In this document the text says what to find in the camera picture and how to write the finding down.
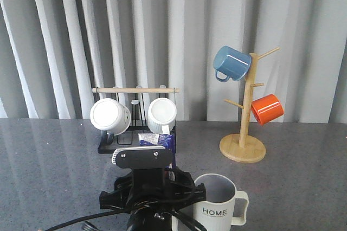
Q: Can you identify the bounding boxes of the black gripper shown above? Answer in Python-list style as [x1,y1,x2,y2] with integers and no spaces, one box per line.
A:
[99,169,206,230]

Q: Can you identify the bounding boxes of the blue white milk carton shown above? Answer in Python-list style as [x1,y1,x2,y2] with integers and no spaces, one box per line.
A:
[138,133,176,169]

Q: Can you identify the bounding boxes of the white HOME cup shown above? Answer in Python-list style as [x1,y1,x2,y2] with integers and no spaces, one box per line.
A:
[182,174,249,230]

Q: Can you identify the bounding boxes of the white ribbed hanging mug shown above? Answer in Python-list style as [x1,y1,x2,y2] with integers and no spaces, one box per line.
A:
[148,98,177,134]

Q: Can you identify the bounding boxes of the white smooth hanging mug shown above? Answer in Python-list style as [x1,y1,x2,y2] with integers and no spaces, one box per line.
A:
[89,98,131,145]

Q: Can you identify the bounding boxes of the wooden mug tree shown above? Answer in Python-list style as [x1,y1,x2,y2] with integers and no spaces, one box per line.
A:
[219,47,280,163]

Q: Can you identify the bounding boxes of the orange mug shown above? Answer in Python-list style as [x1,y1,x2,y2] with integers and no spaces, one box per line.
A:
[251,94,284,125]

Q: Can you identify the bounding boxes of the blue mug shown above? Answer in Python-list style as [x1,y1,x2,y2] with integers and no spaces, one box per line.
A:
[213,46,252,82]

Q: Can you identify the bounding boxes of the black cable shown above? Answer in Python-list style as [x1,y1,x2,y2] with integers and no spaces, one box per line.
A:
[40,198,208,231]

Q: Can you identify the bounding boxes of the wrist camera black bracket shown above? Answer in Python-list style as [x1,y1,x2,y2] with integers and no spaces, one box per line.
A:
[111,146,174,170]

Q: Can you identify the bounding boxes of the black wire mug rack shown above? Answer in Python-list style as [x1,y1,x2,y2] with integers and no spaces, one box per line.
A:
[92,85,180,154]

